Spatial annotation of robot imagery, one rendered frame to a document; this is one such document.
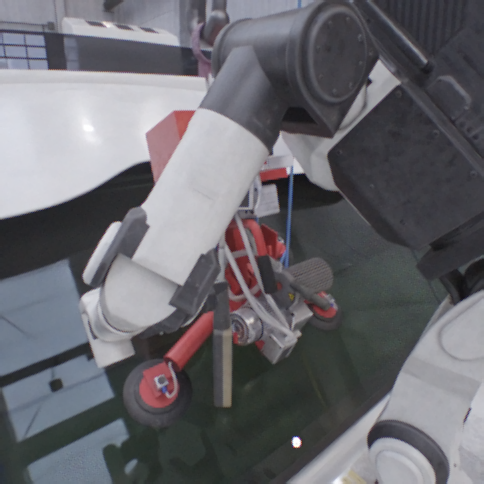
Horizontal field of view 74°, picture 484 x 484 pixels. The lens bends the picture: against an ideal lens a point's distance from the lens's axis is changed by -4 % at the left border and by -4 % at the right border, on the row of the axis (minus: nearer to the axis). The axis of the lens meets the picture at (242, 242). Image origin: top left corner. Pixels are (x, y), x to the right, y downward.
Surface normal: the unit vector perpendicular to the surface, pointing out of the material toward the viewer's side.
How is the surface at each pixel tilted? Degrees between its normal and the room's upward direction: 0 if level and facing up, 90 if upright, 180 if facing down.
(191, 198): 72
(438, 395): 90
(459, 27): 87
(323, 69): 91
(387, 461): 90
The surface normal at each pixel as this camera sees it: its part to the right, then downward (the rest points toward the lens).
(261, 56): -0.82, 0.24
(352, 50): 0.57, 0.35
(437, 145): -0.52, 0.40
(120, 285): 0.14, 0.33
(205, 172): 0.11, 0.10
